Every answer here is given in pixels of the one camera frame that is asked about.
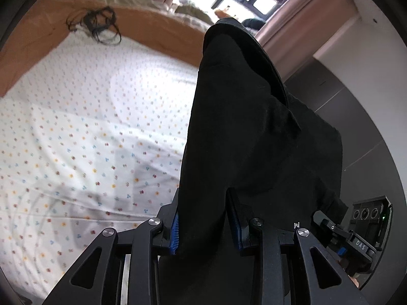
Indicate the white floral bed sheet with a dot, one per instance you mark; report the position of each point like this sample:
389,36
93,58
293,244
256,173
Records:
79,133

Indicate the dark rounded cushion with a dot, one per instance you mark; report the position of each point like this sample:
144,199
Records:
252,24

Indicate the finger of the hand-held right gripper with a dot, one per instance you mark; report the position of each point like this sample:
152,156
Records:
332,228

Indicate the orange plush toy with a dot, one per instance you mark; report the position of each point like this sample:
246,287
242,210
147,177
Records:
222,13

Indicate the dark grey cabinet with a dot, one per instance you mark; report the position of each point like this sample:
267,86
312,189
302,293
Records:
346,101

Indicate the orange blanket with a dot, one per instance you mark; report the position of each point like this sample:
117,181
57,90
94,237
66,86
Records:
143,25

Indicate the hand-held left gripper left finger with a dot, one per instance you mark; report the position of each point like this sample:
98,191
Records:
175,236

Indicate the black button-up shirt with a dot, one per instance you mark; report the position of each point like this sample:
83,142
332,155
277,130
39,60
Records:
254,133

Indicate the person's right hand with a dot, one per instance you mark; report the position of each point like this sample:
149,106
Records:
355,281

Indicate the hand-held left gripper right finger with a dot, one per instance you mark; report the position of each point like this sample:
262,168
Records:
236,228

